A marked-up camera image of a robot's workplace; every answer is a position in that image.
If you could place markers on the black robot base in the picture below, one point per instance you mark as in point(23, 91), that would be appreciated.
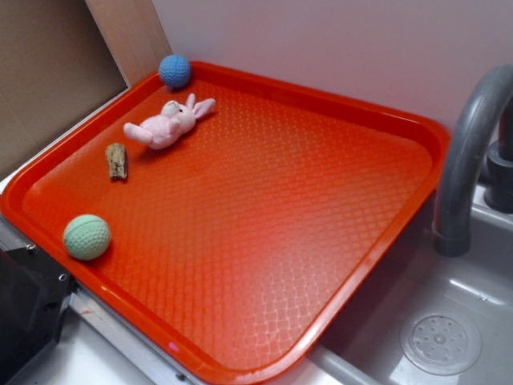
point(35, 294)

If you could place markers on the pink plush bunny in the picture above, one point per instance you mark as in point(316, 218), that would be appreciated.
point(175, 120)

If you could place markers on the orange plastic tray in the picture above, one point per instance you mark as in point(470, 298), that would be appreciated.
point(236, 247)

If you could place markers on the brown wood piece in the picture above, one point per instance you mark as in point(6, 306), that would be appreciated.
point(117, 161)

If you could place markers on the blue dimpled ball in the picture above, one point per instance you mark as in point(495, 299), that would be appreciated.
point(175, 71)

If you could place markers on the green dimpled ball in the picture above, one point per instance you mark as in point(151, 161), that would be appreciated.
point(87, 237)

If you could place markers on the grey plastic sink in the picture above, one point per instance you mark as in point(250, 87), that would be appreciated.
point(362, 344)

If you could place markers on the grey curved faucet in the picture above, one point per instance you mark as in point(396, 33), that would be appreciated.
point(482, 139)

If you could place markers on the round sink drain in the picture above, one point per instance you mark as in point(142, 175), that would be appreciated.
point(440, 341)

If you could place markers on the brown cardboard panel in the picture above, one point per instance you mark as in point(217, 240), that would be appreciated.
point(62, 60)

